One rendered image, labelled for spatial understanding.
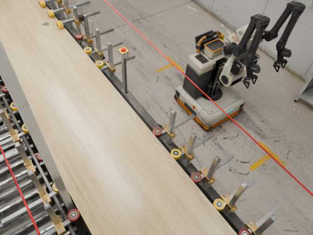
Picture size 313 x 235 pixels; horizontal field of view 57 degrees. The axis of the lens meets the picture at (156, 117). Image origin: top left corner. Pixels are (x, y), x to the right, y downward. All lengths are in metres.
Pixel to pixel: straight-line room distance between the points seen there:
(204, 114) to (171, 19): 2.37
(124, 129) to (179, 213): 0.81
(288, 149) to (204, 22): 2.68
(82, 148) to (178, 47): 2.81
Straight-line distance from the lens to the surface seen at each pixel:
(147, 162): 2.23
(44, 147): 1.56
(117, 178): 2.17
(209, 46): 3.27
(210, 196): 2.40
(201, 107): 3.46
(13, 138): 2.60
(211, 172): 2.20
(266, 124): 3.92
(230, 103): 3.59
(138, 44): 4.69
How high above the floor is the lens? 2.84
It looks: 51 degrees down
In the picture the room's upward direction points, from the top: 5 degrees clockwise
